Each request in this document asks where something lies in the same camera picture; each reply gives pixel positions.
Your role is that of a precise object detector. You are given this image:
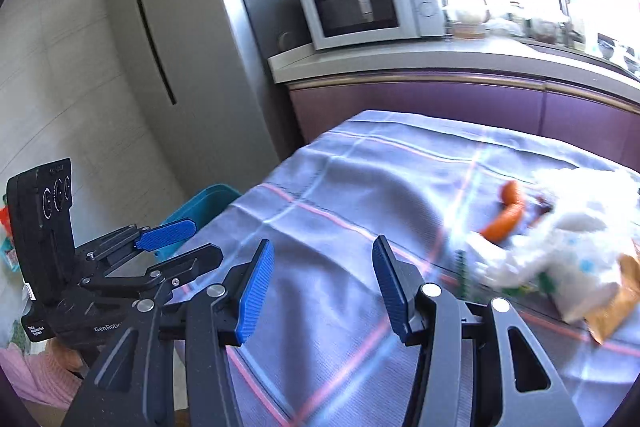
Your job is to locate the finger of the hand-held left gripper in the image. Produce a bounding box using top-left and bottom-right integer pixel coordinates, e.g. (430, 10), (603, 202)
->
(75, 218), (197, 278)
(80, 243), (224, 308)

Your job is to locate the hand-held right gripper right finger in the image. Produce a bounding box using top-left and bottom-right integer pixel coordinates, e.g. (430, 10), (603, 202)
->
(371, 234), (586, 427)

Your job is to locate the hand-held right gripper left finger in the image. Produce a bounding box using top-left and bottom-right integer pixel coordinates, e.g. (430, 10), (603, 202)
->
(60, 238), (276, 427)

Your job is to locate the teal plastic bin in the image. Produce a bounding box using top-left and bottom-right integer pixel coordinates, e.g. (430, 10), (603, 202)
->
(159, 184), (241, 260)

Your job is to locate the orange peel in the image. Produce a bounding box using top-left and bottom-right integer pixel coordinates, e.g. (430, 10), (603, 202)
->
(480, 179), (526, 243)

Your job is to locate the white plastic bag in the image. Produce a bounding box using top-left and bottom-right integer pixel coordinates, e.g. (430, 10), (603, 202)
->
(457, 167), (640, 323)

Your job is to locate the gold foil snack packet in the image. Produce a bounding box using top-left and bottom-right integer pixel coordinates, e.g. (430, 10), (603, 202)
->
(585, 247), (640, 345)

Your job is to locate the person's left forearm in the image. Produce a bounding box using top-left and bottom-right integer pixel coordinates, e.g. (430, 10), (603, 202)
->
(0, 339), (88, 413)

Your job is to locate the colourful packaging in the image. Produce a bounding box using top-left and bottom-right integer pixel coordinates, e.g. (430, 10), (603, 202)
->
(0, 206), (21, 270)

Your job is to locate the plaid purple tablecloth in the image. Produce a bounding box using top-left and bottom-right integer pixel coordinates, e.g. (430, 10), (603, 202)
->
(170, 109), (640, 427)

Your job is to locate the purple kitchen cabinet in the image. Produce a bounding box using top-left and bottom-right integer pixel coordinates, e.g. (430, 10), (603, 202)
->
(267, 37), (640, 168)

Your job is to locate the grey refrigerator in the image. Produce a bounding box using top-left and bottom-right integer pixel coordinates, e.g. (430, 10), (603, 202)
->
(102, 0), (301, 198)

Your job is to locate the white microwave oven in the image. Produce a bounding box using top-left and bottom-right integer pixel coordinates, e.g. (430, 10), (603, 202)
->
(298, 0), (447, 52)

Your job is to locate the glass teapot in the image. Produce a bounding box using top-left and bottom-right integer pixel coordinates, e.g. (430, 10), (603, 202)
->
(442, 0), (491, 40)

